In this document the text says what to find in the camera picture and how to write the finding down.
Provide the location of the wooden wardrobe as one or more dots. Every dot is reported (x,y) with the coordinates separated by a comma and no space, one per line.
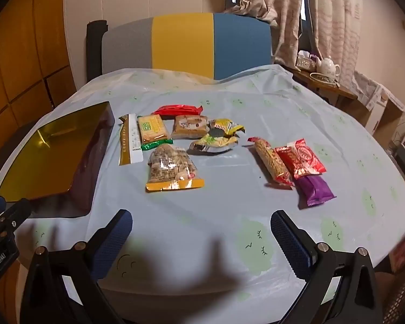
(20,57)

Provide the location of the red packet white band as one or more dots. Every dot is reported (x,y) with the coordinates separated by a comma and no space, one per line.
(308,158)

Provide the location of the round serving tray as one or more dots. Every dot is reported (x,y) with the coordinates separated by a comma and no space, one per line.
(324,78)

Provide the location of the long red-ended cereal bar packet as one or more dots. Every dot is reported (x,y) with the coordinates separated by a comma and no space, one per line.
(271,160)

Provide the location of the beige patterned curtain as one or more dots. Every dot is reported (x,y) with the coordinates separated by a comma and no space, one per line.
(256,0)
(334,13)

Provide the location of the yellow snack packet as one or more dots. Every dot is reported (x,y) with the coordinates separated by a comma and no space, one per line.
(222,126)

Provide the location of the purple snack packet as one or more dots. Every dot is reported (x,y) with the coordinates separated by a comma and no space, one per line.
(314,190)

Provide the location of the gold-lined dark gift box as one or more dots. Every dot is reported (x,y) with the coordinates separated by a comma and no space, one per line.
(47,148)

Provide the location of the yellow-green silver snack packet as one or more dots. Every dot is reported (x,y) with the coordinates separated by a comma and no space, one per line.
(212,143)

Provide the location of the black chair back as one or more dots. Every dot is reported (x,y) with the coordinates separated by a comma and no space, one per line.
(96,50)

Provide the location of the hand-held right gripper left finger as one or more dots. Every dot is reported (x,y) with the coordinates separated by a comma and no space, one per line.
(114,239)

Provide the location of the white teapot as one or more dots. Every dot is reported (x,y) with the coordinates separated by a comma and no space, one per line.
(327,65)

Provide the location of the brown pastry packet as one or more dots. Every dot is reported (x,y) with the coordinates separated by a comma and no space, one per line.
(189,126)

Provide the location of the clear nut bag orange edge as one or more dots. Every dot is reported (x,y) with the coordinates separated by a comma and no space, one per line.
(168,165)

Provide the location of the wooden side table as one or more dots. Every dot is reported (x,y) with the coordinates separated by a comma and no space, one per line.
(381,114)
(341,92)

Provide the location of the plain red snack packet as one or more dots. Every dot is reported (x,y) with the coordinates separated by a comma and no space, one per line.
(179,109)

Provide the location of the woven rattan chair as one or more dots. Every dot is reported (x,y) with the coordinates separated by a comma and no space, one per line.
(403,300)

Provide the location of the red packet white lettering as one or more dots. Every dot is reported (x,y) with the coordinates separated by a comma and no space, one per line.
(285,155)

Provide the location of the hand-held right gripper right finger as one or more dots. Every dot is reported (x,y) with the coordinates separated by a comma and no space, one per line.
(290,243)

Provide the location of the green cracker packet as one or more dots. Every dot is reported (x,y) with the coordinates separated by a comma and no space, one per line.
(152,128)

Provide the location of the brown and white long sachet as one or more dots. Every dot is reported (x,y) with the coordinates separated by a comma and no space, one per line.
(130,141)

